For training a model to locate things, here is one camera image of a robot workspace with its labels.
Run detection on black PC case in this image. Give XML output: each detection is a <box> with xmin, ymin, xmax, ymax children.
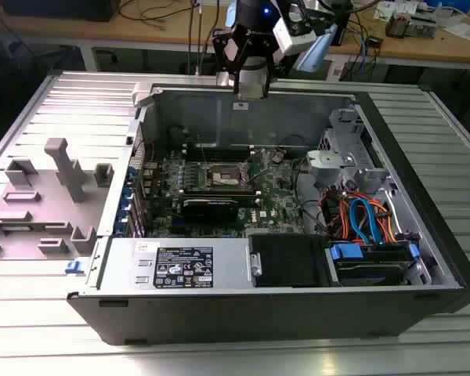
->
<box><xmin>65</xmin><ymin>80</ymin><xmax>470</xmax><ymax>346</ymax></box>

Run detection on white printed papers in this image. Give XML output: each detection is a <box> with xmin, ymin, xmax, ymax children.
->
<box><xmin>375</xmin><ymin>0</ymin><xmax>430</xmax><ymax>20</ymax></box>

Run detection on dark office chair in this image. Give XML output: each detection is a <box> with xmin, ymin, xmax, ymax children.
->
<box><xmin>0</xmin><ymin>37</ymin><xmax>83</xmax><ymax>103</ymax></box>

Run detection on silver metal bracket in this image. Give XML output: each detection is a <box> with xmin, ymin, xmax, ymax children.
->
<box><xmin>305</xmin><ymin>150</ymin><xmax>356</xmax><ymax>185</ymax></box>

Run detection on blue wire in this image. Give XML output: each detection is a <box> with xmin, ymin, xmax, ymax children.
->
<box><xmin>348</xmin><ymin>197</ymin><xmax>381</xmax><ymax>247</ymax></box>

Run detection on silver power supply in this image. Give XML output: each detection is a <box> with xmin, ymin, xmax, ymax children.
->
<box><xmin>86</xmin><ymin>236</ymin><xmax>256</xmax><ymax>293</ymax></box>

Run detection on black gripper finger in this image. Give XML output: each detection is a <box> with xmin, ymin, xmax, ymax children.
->
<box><xmin>262</xmin><ymin>52</ymin><xmax>279</xmax><ymax>99</ymax></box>
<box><xmin>213</xmin><ymin>26</ymin><xmax>248</xmax><ymax>95</ymax></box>

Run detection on metal socket cover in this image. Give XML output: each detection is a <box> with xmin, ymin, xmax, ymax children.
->
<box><xmin>237</xmin><ymin>154</ymin><xmax>266</xmax><ymax>185</ymax></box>

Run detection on silver CPU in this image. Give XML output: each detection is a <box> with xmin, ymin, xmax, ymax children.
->
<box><xmin>237</xmin><ymin>83</ymin><xmax>269</xmax><ymax>99</ymax></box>

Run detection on RAM slot with white clips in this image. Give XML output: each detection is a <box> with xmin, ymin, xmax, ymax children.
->
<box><xmin>185</xmin><ymin>150</ymin><xmax>255</xmax><ymax>157</ymax></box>
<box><xmin>186</xmin><ymin>141</ymin><xmax>255</xmax><ymax>149</ymax></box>

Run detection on white paper sheet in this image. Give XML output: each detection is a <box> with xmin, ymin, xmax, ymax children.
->
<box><xmin>442</xmin><ymin>21</ymin><xmax>470</xmax><ymax>42</ymax></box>

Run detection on thin black fan cable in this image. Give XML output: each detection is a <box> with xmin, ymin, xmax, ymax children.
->
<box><xmin>277</xmin><ymin>134</ymin><xmax>312</xmax><ymax>150</ymax></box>

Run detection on hard disk in blue carrier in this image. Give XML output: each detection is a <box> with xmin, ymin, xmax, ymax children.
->
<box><xmin>324</xmin><ymin>239</ymin><xmax>423</xmax><ymax>287</ymax></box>

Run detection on grey electronic device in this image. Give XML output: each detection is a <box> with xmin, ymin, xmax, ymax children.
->
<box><xmin>410</xmin><ymin>9</ymin><xmax>442</xmax><ymax>39</ymax></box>

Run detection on black graphics card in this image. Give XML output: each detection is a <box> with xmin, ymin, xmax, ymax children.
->
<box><xmin>179</xmin><ymin>197</ymin><xmax>240</xmax><ymax>225</ymax></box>

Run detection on CPU socket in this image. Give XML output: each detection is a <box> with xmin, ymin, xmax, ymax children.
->
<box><xmin>204</xmin><ymin>159</ymin><xmax>252</xmax><ymax>190</ymax></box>

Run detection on black computer tower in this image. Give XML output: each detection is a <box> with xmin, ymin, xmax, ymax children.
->
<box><xmin>331</xmin><ymin>0</ymin><xmax>356</xmax><ymax>47</ymax></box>

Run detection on thick black cable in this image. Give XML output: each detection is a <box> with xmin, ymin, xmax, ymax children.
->
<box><xmin>293</xmin><ymin>156</ymin><xmax>328</xmax><ymax>236</ymax></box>

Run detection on grey metal drive cage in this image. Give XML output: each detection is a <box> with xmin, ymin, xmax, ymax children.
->
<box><xmin>319</xmin><ymin>107</ymin><xmax>371</xmax><ymax>157</ymax></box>

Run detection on orange wire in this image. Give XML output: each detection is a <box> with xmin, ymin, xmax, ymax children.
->
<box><xmin>370</xmin><ymin>198</ymin><xmax>400</xmax><ymax>244</ymax></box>
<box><xmin>324</xmin><ymin>190</ymin><xmax>356</xmax><ymax>238</ymax></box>

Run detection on wooden desk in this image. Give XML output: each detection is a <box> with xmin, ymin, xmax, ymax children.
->
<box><xmin>324</xmin><ymin>0</ymin><xmax>470</xmax><ymax>71</ymax></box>
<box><xmin>0</xmin><ymin>0</ymin><xmax>236</xmax><ymax>75</ymax></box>

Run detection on grey parts rack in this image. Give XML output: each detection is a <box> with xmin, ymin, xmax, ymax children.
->
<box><xmin>0</xmin><ymin>136</ymin><xmax>115</xmax><ymax>262</ymax></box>

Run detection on green motherboard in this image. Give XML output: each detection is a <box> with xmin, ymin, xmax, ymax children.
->
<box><xmin>139</xmin><ymin>146</ymin><xmax>311</xmax><ymax>240</ymax></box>

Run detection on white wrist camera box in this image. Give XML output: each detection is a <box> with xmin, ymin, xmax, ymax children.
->
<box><xmin>273</xmin><ymin>3</ymin><xmax>317</xmax><ymax>54</ymax></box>

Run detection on copper coil transformer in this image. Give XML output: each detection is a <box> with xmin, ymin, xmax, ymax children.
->
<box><xmin>385</xmin><ymin>10</ymin><xmax>411</xmax><ymax>39</ymax></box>

